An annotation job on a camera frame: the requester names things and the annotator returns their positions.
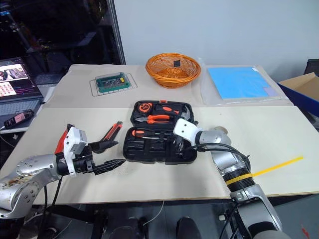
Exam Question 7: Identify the orange handled screwdriver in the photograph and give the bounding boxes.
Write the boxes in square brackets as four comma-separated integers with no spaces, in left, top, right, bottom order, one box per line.
[131,129,173,138]

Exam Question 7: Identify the yellow cable tie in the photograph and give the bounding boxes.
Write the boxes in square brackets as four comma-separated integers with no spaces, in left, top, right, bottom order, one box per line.
[225,155,305,186]

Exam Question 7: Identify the white thin cable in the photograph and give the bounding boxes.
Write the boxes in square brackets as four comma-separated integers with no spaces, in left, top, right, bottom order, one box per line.
[144,200,165,226]

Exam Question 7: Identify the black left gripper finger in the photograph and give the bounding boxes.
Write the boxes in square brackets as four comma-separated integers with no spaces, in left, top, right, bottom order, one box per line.
[88,140,119,154]
[93,159,127,175]

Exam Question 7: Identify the orange wicker basket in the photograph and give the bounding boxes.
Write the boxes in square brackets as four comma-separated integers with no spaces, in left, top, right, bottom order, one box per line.
[145,52,202,89]

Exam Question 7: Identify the black orange utility knife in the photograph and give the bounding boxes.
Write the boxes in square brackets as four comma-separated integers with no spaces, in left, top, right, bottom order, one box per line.
[100,121,124,143]

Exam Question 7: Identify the black smartphone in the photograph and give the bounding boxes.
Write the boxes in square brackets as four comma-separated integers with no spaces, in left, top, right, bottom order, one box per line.
[3,109,35,129]

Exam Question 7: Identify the orange handled pliers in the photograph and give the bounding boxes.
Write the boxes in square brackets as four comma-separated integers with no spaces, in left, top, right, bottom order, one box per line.
[135,114,176,124]

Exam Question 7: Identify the green screwdriver bit box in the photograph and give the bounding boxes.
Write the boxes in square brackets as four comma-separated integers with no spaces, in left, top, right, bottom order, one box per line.
[95,71,132,93]

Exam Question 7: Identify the black plastic tool case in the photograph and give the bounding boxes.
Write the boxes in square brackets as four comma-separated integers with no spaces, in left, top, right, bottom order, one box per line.
[122,100,198,165]

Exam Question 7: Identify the blue cardboard box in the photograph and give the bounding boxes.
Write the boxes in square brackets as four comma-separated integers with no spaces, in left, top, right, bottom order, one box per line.
[277,72,319,118]

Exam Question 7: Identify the blue sheets in plastic bag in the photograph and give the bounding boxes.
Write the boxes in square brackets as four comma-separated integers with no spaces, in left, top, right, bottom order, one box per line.
[200,57,288,106]

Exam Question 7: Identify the black chair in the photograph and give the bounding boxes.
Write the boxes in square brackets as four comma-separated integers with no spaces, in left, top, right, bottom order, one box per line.
[303,59,319,76]

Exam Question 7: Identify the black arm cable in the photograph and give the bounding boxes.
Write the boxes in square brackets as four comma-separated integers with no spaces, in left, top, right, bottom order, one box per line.
[186,142,251,166]
[43,174,63,208]

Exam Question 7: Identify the red flat tool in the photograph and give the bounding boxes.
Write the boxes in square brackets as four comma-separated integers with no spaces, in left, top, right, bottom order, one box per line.
[54,123,76,155]

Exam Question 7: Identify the orange black tape measure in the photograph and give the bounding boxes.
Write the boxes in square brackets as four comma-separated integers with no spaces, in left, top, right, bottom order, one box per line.
[137,102,153,113]

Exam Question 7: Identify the dark rounded shape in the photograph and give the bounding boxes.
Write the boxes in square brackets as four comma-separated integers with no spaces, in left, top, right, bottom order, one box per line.
[126,216,151,239]
[175,216,200,239]

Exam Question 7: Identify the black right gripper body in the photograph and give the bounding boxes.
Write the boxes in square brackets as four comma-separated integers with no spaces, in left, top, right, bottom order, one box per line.
[172,134,193,160]

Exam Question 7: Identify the beige board sheet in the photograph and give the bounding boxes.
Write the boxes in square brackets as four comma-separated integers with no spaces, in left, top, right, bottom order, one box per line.
[0,105,319,206]

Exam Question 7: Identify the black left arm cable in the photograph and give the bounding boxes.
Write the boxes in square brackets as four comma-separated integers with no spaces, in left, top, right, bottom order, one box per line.
[43,174,63,208]

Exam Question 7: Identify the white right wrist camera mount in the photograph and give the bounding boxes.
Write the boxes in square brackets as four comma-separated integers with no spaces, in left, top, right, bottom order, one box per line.
[172,118,200,146]

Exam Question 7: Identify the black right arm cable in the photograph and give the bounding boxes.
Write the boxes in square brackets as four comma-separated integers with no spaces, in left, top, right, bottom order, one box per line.
[186,142,251,166]

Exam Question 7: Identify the aluminium profile post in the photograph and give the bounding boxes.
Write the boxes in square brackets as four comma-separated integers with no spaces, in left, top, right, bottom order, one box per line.
[107,0,127,65]

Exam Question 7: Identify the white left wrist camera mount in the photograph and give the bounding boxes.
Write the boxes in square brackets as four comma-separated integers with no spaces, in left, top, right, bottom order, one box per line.
[62,126,89,177]

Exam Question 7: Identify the open laptop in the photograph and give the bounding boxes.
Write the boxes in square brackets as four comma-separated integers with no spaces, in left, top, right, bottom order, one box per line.
[0,57,45,117]

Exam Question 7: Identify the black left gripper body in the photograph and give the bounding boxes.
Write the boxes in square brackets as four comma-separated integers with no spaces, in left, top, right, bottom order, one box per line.
[73,145,97,175]

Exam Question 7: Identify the black table frame brace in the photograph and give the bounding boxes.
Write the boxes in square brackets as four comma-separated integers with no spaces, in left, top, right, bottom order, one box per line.
[44,203,108,239]

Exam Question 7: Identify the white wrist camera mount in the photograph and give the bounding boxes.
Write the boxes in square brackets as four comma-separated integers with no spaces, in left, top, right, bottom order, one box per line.
[62,126,89,177]
[172,118,200,146]

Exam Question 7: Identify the orange black handled hammer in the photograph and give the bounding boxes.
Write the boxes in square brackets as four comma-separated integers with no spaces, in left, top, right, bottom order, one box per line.
[154,104,194,123]

